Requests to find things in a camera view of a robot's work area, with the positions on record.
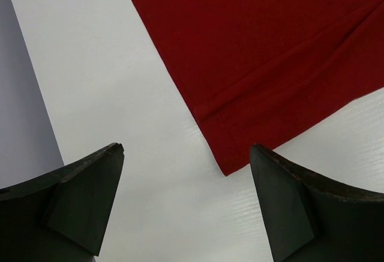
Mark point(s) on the red t shirt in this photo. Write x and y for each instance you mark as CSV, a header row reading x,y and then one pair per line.
x,y
264,71

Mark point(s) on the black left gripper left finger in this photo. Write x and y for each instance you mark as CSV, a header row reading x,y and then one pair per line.
x,y
61,215

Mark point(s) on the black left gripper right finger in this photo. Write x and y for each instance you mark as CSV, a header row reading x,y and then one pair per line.
x,y
310,217

